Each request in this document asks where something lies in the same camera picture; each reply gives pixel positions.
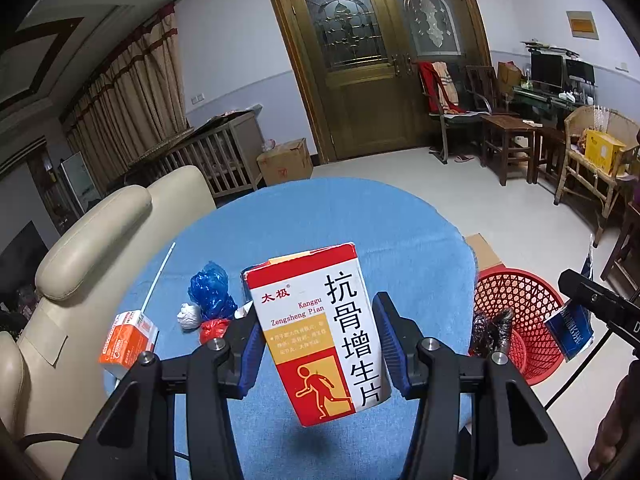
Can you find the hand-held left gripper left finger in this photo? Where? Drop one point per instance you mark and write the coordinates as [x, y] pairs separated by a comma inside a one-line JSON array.
[[252, 357]]

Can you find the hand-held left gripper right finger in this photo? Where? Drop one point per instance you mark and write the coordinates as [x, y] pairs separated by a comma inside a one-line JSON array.
[[389, 342]]

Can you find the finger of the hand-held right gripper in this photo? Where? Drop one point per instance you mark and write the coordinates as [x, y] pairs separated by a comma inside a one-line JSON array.
[[595, 300]]

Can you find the blue packet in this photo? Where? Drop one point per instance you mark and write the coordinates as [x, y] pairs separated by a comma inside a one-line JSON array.
[[570, 332]]

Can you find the red plastic bag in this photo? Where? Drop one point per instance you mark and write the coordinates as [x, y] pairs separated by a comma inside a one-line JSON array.
[[214, 330]]

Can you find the red plastic basket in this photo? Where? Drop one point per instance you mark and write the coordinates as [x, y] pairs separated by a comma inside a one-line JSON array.
[[530, 300]]

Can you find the red and white medicine box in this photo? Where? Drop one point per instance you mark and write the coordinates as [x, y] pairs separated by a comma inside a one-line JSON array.
[[310, 310]]

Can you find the blue plastic bag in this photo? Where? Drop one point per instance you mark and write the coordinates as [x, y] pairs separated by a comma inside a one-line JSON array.
[[210, 290]]

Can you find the person's right hand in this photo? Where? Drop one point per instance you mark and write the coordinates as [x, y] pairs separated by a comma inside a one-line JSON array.
[[620, 425]]

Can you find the dark wooden chair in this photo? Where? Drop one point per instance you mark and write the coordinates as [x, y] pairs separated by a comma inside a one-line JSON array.
[[625, 245]]

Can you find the white crumpled paper ball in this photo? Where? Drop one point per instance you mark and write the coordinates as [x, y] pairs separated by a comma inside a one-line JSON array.
[[190, 316]]

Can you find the black plastic wrapper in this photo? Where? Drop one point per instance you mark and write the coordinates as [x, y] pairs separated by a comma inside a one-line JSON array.
[[490, 332]]

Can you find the flat cardboard sheet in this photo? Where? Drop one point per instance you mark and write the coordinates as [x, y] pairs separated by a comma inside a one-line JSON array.
[[485, 252]]

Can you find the wicker armchair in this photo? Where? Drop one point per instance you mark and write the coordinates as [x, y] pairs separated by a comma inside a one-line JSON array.
[[582, 180]]

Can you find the white thin straw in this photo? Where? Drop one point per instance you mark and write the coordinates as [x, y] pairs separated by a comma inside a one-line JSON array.
[[159, 277]]

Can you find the orange and white box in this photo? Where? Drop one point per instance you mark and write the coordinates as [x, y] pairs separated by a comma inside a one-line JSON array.
[[127, 342]]

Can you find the yellow box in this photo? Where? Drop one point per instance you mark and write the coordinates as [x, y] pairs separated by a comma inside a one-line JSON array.
[[602, 152]]

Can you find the small dark wooden stool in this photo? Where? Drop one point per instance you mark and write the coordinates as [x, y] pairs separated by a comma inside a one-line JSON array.
[[547, 140]]

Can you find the slipper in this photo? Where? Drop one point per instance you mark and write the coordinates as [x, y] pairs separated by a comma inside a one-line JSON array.
[[464, 158]]

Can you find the square wooden stool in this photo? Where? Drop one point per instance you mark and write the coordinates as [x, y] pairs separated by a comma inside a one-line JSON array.
[[507, 127]]

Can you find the cream leather sofa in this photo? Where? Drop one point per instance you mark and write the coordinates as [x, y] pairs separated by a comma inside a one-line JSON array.
[[90, 250]]

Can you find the brown cardboard box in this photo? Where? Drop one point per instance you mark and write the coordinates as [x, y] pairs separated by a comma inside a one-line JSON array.
[[285, 165]]

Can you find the wooden crib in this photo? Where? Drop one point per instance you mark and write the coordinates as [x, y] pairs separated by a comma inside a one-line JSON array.
[[220, 160]]

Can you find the glass computer desk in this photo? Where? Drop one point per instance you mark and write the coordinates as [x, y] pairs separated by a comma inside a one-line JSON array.
[[540, 102]]

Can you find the small black monitor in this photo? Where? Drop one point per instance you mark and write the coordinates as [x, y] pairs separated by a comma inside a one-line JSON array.
[[580, 71]]

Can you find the large black monitor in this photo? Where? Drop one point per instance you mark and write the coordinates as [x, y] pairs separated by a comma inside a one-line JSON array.
[[546, 71]]

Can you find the brown paper bag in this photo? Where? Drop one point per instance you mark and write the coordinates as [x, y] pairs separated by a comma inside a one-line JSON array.
[[509, 76]]

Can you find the dark wooden armchair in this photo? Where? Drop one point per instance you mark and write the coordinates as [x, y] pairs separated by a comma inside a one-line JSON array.
[[482, 85]]

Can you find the wooden double door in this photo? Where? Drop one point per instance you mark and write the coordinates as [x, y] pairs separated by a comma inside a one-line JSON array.
[[380, 100]]

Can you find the white appliance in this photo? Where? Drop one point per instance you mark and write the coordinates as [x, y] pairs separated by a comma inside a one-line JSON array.
[[80, 185]]

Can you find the red cloth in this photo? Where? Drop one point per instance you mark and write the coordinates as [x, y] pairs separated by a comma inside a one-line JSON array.
[[427, 85]]

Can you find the striped beige towel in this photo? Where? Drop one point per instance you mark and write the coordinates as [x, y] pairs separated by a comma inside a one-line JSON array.
[[445, 82]]

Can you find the beige curtains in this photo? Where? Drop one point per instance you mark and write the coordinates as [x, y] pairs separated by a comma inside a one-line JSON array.
[[135, 100]]

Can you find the metal frame chair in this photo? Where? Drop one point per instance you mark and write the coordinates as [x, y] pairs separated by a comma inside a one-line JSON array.
[[462, 117]]

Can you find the wall socket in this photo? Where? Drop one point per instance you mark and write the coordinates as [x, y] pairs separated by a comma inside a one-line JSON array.
[[198, 97]]

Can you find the orange wall notice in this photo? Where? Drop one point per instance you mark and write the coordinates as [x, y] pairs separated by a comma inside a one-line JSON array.
[[582, 25]]

